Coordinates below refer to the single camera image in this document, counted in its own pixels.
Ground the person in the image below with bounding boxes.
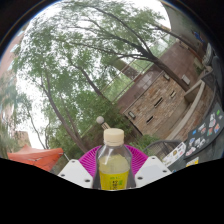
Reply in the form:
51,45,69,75
192,30,205,44

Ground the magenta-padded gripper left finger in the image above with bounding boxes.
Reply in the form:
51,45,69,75
57,145,103,190

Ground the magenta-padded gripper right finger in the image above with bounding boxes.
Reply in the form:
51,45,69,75
128,144,173,189

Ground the dark forked-trunk tree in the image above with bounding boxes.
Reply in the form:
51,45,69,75
59,0,193,93

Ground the white printed magazine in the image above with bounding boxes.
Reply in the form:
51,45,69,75
162,141,187,167

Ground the orange canopy tent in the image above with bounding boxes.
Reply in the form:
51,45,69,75
7,144,64,173

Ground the slanted brown-trunk tree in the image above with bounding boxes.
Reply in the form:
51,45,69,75
13,19,111,158

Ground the clear bottle with yellow label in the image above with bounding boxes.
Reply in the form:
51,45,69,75
97,128,133,191

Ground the black laptop with stickers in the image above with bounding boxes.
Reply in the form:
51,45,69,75
182,103,224,159

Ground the brown lamp post, globe light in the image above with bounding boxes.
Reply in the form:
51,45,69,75
95,115,111,131

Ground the small yellow pack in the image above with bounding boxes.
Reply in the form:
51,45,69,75
185,156,200,168

